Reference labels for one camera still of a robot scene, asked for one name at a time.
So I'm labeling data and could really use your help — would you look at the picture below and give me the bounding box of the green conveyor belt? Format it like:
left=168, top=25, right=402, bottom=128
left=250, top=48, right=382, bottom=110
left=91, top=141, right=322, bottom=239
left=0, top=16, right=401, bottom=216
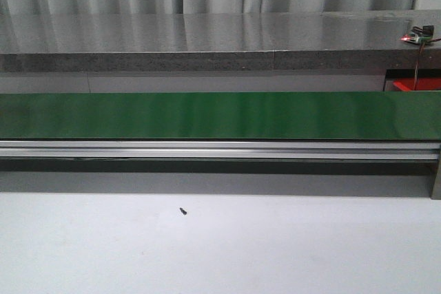
left=1, top=92, right=440, bottom=140

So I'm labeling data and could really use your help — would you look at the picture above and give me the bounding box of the red black wire pair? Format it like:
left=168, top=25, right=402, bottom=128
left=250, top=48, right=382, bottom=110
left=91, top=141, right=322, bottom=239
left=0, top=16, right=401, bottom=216
left=411, top=36, right=441, bottom=92

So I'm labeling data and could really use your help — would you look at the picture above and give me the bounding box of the small green circuit board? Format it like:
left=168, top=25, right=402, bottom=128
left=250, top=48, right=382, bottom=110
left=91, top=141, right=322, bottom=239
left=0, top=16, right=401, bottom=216
left=400, top=25, right=434, bottom=45

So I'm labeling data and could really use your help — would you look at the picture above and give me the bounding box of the red plastic tray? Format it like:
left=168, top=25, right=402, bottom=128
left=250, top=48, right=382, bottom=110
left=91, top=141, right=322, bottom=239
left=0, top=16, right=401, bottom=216
left=391, top=78, right=441, bottom=92

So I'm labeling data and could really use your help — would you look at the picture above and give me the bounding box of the aluminium conveyor frame rail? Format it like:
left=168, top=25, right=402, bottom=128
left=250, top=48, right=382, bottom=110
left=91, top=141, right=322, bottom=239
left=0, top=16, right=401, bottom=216
left=1, top=140, right=440, bottom=161

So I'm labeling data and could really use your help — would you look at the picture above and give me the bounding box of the grey metal support bracket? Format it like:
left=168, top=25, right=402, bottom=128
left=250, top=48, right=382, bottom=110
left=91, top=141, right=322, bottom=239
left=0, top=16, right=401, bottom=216
left=424, top=151, right=440, bottom=200

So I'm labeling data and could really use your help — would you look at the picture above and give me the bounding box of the grey stone counter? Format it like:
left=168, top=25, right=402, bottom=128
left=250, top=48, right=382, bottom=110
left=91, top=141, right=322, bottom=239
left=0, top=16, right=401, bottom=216
left=1, top=10, right=440, bottom=72

